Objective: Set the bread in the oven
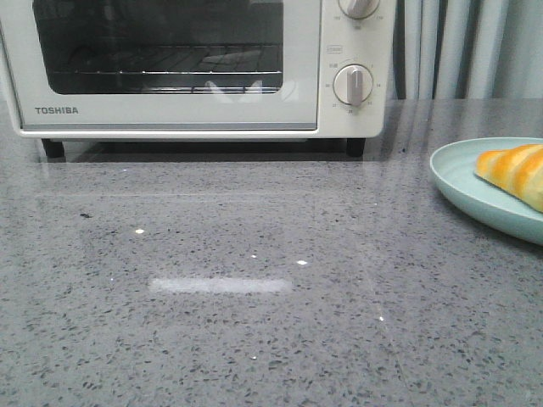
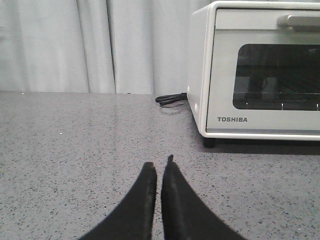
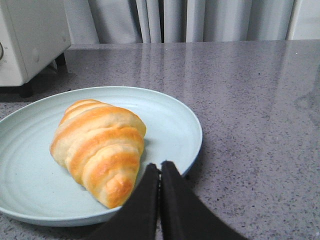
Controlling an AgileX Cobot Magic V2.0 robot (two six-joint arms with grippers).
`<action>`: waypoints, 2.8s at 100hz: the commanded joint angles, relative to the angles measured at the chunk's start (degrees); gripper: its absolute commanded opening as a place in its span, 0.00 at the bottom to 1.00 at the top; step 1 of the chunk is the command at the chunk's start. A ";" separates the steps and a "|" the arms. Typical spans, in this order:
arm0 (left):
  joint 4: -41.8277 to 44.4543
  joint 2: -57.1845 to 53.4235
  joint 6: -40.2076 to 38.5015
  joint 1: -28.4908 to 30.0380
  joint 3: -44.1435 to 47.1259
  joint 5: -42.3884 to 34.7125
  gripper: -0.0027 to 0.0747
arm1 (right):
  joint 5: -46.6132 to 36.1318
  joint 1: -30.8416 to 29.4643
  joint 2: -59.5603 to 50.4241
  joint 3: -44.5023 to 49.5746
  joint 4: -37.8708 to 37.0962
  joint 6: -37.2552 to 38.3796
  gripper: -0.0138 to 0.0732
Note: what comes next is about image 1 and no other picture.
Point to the glass oven door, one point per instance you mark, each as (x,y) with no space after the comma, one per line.
(38,35)

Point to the golden croissant bread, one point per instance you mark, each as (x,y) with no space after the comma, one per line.
(517,171)

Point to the upper beige oven knob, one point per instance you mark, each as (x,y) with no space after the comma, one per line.
(358,9)

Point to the white Toshiba toaster oven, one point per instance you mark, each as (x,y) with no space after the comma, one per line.
(344,41)

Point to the lower beige timer knob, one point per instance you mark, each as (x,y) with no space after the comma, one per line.
(353,84)

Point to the light green round plate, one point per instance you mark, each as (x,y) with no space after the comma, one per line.
(453,170)

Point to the grey pleated curtain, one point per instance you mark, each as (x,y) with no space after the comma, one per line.
(467,49)

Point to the wire oven rack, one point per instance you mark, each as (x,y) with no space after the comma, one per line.
(171,69)

